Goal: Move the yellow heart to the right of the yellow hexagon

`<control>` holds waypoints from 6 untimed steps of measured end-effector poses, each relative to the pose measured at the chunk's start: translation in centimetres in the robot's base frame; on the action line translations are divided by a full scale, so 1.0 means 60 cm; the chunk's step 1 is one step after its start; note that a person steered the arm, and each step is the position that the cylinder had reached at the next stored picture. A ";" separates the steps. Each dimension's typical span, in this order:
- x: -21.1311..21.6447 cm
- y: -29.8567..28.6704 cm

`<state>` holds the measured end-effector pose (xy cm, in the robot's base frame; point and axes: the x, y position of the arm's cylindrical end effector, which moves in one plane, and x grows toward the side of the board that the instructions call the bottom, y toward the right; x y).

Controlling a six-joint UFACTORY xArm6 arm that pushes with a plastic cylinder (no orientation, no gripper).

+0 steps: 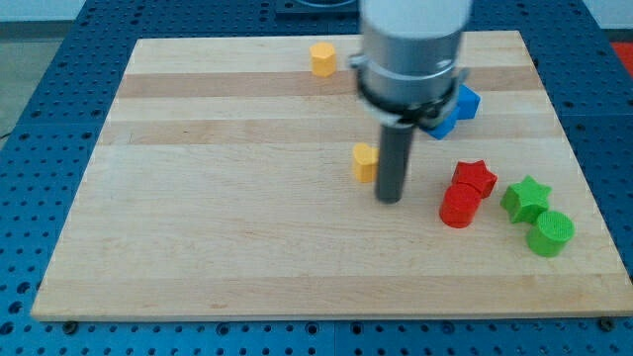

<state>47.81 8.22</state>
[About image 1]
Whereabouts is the yellow hexagon block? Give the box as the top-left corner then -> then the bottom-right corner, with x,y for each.
310,42 -> 337,77

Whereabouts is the green star block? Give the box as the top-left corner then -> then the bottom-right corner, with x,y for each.
499,175 -> 552,224

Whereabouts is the red cylinder block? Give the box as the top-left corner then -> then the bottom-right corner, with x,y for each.
439,183 -> 482,228

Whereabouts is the red star block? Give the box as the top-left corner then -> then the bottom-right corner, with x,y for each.
451,160 -> 498,199

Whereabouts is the yellow heart block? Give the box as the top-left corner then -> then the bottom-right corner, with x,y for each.
352,142 -> 379,183

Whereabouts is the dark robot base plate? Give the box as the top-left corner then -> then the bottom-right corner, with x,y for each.
274,0 -> 359,19

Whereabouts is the green cylinder block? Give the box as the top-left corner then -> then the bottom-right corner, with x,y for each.
526,211 -> 576,258

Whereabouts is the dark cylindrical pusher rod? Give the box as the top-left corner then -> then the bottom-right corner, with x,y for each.
375,126 -> 413,204

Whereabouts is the blue block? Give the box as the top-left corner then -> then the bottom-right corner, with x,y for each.
423,84 -> 481,139

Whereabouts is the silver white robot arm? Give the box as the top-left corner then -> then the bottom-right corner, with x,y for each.
349,0 -> 473,130

